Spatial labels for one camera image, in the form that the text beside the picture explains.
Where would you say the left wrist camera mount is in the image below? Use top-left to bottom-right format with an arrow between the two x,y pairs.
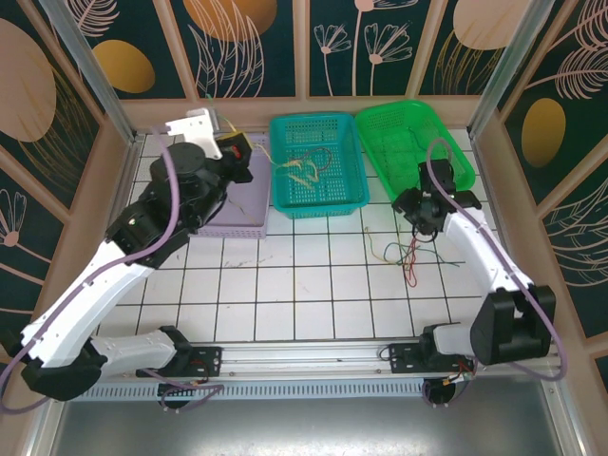
165,108 -> 224,161

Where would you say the teal perforated plastic basket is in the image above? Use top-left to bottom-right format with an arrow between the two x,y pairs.
268,112 -> 371,219

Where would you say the grey metal sheet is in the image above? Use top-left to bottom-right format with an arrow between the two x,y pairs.
47,401 -> 571,456

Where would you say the dark red wire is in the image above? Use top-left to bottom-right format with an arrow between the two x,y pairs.
284,146 -> 334,175

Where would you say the teal wire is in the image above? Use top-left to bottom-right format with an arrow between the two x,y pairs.
408,123 -> 436,165

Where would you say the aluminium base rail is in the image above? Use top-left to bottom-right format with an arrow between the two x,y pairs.
85,339 -> 560,381

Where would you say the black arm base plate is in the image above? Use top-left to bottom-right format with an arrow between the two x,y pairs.
388,341 -> 476,376
136,345 -> 224,379

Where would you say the bright red wire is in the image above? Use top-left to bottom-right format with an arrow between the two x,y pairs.
401,231 -> 425,288

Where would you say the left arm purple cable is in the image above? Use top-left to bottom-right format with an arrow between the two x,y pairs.
0,125 -> 227,413

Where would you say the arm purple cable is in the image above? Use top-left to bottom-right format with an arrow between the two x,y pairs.
0,125 -> 227,413
425,137 -> 570,409

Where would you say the aluminium side rail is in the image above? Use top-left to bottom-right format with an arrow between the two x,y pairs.
467,132 -> 579,400
45,134 -> 146,333

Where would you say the green perforated plastic basket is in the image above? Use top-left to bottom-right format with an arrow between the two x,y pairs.
354,99 -> 476,203

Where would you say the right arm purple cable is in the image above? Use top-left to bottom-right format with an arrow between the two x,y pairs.
425,137 -> 570,409

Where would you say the dark green wire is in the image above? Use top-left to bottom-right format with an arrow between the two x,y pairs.
206,93 -> 238,134

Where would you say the olive wire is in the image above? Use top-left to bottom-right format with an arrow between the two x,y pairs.
227,199 -> 267,228

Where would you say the slotted grey cable duct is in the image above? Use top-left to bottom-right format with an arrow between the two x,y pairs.
70,382 -> 428,404

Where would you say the floral wall art panel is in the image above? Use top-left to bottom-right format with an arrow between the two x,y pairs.
539,175 -> 608,341
496,0 -> 608,208
415,0 -> 528,97
0,142 -> 67,346
163,0 -> 301,100
303,0 -> 428,99
64,0 -> 191,101
0,0 -> 105,213

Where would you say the aluminium corner post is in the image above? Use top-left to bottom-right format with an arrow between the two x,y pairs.
467,0 -> 557,139
37,0 -> 146,146

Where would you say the lavender perforated plastic basket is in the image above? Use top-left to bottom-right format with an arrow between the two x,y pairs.
189,135 -> 271,241

